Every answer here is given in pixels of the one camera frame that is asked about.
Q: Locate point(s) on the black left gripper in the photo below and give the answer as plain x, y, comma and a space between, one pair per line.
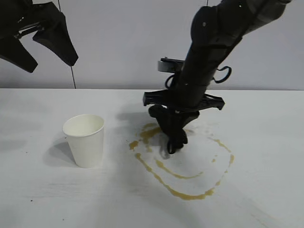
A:
21, 16

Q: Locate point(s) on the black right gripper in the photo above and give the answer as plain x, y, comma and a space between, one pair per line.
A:
190, 99

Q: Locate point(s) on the black cloth rag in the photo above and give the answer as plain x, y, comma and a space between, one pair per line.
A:
181, 141

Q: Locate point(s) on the white paper cup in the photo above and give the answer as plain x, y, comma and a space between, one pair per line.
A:
88, 149

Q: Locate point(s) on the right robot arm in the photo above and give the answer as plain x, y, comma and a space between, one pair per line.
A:
209, 35

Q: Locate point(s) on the brown liquid spill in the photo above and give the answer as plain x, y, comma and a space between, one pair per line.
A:
149, 134

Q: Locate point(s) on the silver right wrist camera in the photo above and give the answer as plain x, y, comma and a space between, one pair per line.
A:
164, 66

